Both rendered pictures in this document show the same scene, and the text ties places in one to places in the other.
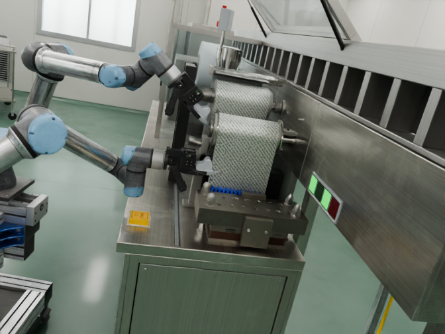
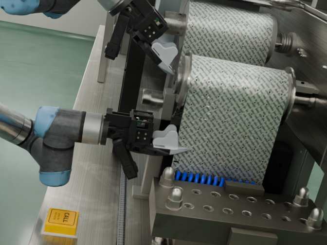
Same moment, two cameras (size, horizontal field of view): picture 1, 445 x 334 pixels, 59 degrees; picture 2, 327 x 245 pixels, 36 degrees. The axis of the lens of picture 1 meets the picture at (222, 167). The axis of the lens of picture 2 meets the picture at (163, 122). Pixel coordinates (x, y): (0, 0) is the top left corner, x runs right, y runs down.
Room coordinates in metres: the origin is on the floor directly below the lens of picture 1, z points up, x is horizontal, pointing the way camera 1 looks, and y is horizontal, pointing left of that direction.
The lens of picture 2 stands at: (0.32, 0.02, 1.58)
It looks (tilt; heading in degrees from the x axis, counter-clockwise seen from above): 21 degrees down; 3
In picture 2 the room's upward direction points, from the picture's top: 12 degrees clockwise
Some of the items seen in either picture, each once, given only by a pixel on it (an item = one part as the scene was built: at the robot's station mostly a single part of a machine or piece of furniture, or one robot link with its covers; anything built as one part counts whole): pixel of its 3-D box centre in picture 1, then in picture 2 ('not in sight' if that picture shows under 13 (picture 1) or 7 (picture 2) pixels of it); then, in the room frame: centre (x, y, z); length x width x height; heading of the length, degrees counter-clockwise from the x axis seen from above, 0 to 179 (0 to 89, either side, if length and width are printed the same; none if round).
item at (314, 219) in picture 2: (296, 209); (316, 217); (1.33, -0.30, 1.05); 0.04 x 0.04 x 0.04
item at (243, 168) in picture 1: (240, 169); (224, 146); (1.45, -0.07, 1.12); 0.23 x 0.01 x 0.18; 101
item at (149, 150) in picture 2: (195, 171); (151, 148); (1.40, 0.10, 1.09); 0.09 x 0.05 x 0.02; 99
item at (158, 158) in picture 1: (158, 159); (94, 128); (1.40, 0.24, 1.11); 0.08 x 0.05 x 0.08; 11
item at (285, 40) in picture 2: (275, 106); (280, 43); (1.79, -0.18, 1.33); 0.07 x 0.07 x 0.07; 11
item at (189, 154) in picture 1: (180, 160); (128, 131); (1.41, 0.16, 1.12); 0.12 x 0.08 x 0.09; 101
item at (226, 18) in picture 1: (224, 20); not in sight; (2.04, 0.13, 1.66); 0.07 x 0.07 x 0.10; 76
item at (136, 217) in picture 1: (139, 217); (62, 221); (1.29, 0.26, 0.91); 0.07 x 0.07 x 0.02; 11
